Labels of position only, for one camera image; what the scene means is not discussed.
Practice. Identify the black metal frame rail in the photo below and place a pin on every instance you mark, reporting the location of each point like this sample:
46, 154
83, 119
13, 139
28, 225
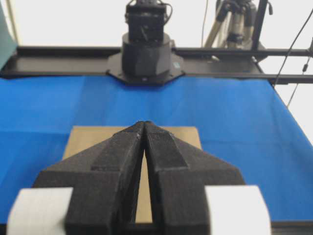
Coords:
196, 62

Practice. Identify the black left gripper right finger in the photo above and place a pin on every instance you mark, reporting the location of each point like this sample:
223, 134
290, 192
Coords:
178, 173

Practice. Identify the grey camera tripod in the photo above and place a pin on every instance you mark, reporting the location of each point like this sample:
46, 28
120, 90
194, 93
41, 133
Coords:
237, 25

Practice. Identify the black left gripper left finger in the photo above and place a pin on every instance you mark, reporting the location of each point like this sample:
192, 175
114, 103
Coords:
105, 182

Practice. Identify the blue table cloth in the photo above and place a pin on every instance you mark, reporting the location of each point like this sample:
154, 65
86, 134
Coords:
242, 122

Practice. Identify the brown polymaker cardboard box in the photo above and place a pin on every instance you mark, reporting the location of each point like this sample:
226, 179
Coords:
83, 137

